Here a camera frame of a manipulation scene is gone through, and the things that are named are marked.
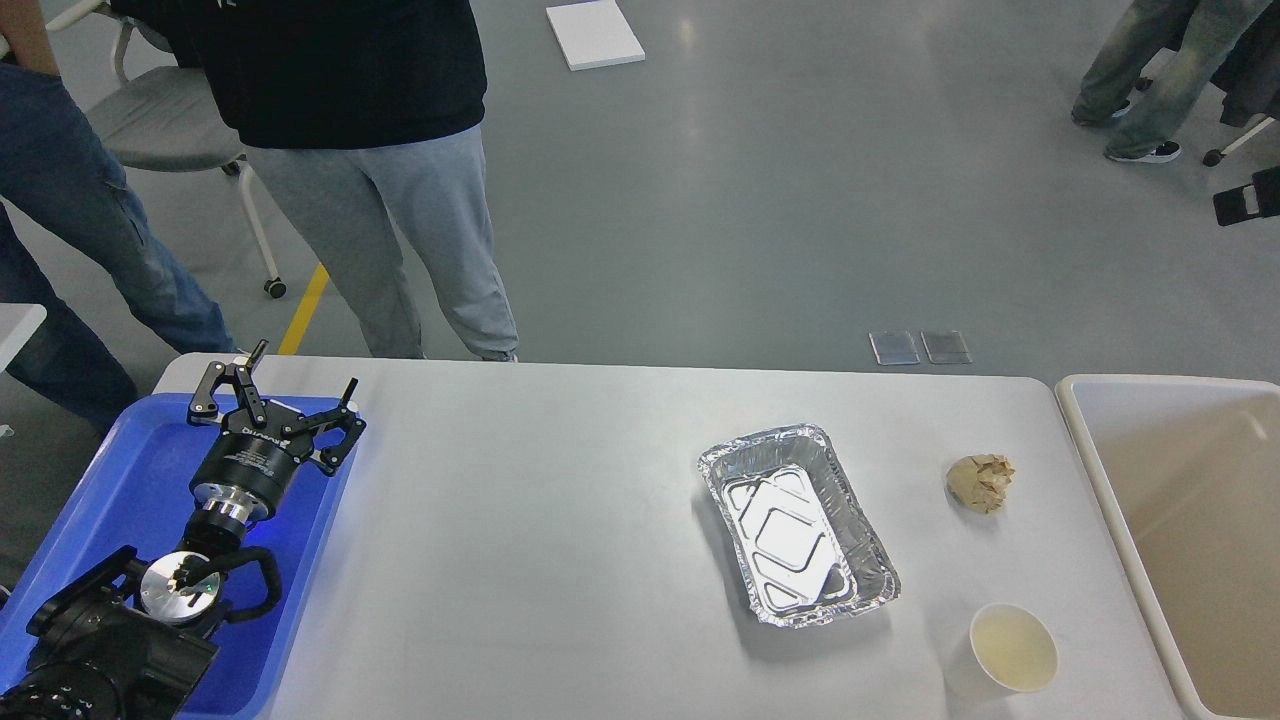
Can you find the blue plastic tray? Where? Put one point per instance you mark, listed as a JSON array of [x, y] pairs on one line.
[[136, 492]]

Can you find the white paper cup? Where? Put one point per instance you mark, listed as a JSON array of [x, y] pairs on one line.
[[1004, 650]]

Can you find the chair with dark jacket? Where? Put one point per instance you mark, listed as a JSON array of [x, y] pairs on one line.
[[1249, 75]]

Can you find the person in grey sweatpants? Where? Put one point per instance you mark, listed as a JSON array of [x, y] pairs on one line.
[[363, 120]]

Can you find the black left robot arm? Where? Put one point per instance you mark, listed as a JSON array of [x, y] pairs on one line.
[[173, 582]]

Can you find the white flat box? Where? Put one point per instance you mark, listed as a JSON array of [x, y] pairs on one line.
[[594, 35]]

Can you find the grey office chair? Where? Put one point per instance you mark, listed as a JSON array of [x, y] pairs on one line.
[[166, 119]]

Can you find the crumpled brown paper ball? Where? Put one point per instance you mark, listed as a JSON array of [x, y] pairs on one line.
[[981, 482]]

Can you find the aluminium foil tray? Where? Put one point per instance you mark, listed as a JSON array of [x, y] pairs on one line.
[[807, 553]]

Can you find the person in faded jeans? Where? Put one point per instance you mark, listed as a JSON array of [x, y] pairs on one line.
[[1143, 130]]

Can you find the white side table corner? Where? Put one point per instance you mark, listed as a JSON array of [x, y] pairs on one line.
[[18, 324]]

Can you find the person in blue jeans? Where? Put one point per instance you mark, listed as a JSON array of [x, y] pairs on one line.
[[57, 172]]

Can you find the beige plastic bin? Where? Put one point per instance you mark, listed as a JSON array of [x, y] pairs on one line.
[[1186, 470]]

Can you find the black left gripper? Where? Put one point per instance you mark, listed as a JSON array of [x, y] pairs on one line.
[[255, 457]]

